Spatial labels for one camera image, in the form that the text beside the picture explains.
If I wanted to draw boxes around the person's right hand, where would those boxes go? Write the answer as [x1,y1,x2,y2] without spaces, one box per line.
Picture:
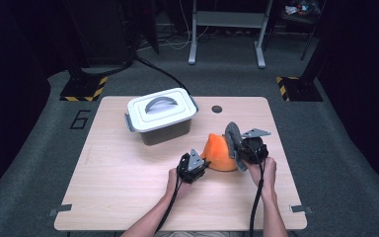
[246,156,278,200]

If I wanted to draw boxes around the colourful small things on rack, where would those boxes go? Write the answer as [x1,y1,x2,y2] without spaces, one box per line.
[284,0,320,17]

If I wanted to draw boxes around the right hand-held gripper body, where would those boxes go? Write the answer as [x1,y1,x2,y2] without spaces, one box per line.
[240,127,272,165]

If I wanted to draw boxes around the hand-held gripper black cable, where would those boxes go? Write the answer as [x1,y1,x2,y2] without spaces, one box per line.
[156,157,184,233]
[248,144,265,237]

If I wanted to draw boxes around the white floor cable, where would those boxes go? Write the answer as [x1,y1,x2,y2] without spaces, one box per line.
[162,0,211,51]

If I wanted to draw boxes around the clear grey storage box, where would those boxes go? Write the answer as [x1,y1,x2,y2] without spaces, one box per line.
[139,118,192,147]

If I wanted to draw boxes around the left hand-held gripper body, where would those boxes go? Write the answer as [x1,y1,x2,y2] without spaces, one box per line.
[176,148,208,185]

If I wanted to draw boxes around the left hand-held gripper black cable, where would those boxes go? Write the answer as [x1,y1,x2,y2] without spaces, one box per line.
[156,157,184,233]

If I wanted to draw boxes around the orange plush toy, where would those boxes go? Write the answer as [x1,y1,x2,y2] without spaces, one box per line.
[199,132,240,173]

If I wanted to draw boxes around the white box lid grey handle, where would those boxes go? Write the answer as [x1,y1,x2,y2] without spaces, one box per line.
[123,87,199,133]

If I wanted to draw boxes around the black stand with striped base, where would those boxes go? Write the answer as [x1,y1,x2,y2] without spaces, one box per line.
[59,0,109,103]
[275,0,331,103]

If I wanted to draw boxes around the black floor cable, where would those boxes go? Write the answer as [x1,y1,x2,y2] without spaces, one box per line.
[134,55,191,97]

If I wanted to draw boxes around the grey tape strip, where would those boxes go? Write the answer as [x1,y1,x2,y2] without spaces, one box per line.
[48,203,73,217]
[289,204,313,214]

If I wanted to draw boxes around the person's left hand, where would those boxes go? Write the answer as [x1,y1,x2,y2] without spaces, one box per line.
[165,167,191,200]

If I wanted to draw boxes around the white metal stand frame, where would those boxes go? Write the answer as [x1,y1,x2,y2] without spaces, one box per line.
[188,0,274,69]

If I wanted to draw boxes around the dark cabinet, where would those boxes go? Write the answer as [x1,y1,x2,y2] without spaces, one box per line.
[67,0,136,67]

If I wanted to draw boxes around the grey fuzzy cloth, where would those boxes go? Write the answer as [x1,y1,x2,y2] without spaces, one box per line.
[224,121,250,173]

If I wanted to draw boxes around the right hand-held gripper black cable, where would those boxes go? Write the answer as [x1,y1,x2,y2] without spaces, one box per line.
[248,144,265,237]

